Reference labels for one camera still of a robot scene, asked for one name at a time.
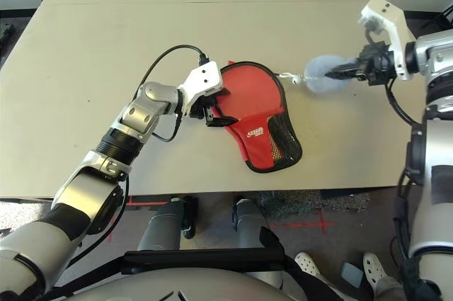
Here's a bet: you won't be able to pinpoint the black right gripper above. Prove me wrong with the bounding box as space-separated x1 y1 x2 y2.
326 41 396 87

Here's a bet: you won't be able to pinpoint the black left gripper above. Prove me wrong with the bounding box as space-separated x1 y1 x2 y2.
188 88 236 129

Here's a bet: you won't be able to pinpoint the grey fluffy pom-pom zipper pull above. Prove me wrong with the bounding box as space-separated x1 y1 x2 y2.
277 53 355 96

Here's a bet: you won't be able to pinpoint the red black paddle case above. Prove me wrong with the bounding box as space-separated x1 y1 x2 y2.
208 60 304 175

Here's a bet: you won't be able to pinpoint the grey robot right leg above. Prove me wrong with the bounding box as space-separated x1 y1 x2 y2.
231 198 274 251

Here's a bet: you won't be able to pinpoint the grey robot leg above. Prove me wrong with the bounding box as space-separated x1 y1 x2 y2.
135 195 197 253
231 198 274 251

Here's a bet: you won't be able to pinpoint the red floor tape lines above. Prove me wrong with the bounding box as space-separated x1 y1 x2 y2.
105 195 169 244

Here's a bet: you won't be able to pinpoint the grey robot left leg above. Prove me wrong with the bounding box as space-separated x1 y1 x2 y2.
135 195 197 253

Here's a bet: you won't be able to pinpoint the black harness bar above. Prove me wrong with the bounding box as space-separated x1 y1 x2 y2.
121 247 287 276

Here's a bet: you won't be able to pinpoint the red floor tape cross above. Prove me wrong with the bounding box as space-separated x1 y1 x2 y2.
268 208 336 236

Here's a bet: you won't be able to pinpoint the white perforated shoe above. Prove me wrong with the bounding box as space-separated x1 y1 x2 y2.
294 251 322 278
363 251 389 291

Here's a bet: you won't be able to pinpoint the grey robot torso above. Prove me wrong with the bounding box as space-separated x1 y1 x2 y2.
45 266 295 301

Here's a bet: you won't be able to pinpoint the grey-blue floor pedal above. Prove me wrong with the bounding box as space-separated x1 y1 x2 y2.
341 261 365 290

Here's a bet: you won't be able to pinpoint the bystander grey trouser leg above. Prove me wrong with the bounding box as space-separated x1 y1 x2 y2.
372 275 405 301

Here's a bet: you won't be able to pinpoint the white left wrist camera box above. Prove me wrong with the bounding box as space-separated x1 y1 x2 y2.
176 60 225 118

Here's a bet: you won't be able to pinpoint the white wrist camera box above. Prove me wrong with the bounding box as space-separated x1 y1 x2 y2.
360 0 416 81
176 60 225 118

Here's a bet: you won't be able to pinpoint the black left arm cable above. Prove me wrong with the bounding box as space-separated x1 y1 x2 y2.
69 44 211 271

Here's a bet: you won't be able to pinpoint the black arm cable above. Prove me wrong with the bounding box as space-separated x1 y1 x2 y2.
69 44 211 271
364 28 426 301

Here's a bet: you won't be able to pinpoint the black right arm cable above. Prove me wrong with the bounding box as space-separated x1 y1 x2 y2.
364 28 426 301

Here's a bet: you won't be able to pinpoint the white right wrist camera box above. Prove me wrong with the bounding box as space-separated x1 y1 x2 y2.
360 0 416 81

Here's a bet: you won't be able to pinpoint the black camera tripod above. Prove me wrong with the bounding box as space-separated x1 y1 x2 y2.
420 3 453 33

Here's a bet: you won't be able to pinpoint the black harness strap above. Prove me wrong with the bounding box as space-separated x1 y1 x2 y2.
38 261 129 300
259 226 355 301

